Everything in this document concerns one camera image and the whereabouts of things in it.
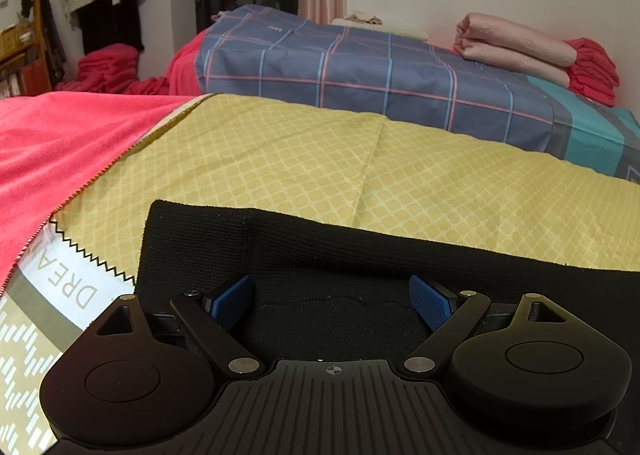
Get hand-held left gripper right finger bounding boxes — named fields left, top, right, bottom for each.
left=400, top=274, right=576, bottom=380

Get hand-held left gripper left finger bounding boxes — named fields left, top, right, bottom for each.
left=82, top=274, right=267, bottom=379

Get black pants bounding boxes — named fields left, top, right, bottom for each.
left=135, top=200, right=640, bottom=371

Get pink folded quilt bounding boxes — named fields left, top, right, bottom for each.
left=454, top=12, right=581, bottom=89

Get blue plaid quilt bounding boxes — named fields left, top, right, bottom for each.
left=197, top=4, right=640, bottom=184

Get pink blanket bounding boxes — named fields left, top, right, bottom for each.
left=0, top=91, right=213, bottom=293

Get yellow patterned bedspread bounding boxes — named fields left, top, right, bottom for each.
left=0, top=92, right=640, bottom=452

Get red bed sheet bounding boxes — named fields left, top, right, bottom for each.
left=165, top=29, right=210, bottom=97

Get wooden shelf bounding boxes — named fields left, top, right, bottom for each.
left=0, top=20, right=57, bottom=99

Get red towel pile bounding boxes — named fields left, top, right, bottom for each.
left=54, top=42, right=171, bottom=96

